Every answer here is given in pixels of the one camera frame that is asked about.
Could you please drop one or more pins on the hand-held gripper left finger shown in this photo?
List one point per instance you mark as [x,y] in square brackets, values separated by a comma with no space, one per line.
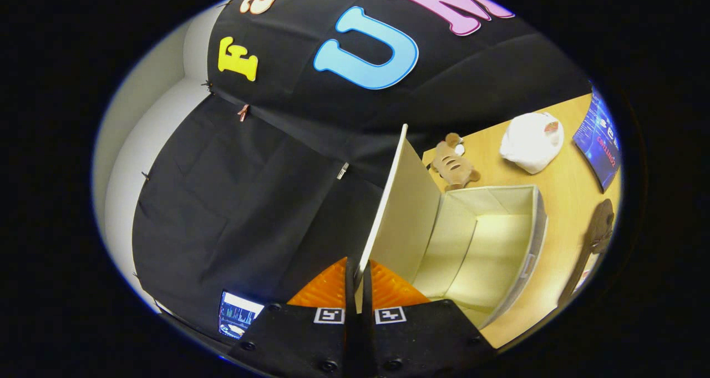
[350,297]

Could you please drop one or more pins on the brown fuzzy slipper shoe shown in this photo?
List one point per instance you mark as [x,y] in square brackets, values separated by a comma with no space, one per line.
[599,228]

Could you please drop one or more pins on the grey fabric storage box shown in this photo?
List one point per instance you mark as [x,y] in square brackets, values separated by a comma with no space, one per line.
[488,245]

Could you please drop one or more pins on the black backdrop cloth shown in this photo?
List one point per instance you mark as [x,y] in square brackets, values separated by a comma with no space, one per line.
[222,211]

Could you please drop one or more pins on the white clip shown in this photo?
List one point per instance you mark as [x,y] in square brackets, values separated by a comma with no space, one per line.
[343,170]

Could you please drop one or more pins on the white plush toy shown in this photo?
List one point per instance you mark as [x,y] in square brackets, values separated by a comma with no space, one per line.
[530,142]

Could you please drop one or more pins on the brown plush toy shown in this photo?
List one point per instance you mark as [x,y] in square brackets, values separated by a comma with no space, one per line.
[452,164]

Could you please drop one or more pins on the pink clothes peg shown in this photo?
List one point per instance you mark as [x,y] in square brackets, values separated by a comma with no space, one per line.
[243,112]

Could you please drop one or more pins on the small lit screen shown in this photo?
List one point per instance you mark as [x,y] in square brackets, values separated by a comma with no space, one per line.
[238,314]

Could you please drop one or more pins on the blue paperback book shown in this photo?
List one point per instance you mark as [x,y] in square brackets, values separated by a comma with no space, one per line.
[599,139]

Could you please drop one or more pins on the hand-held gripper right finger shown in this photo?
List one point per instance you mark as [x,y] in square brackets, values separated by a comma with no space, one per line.
[366,295]

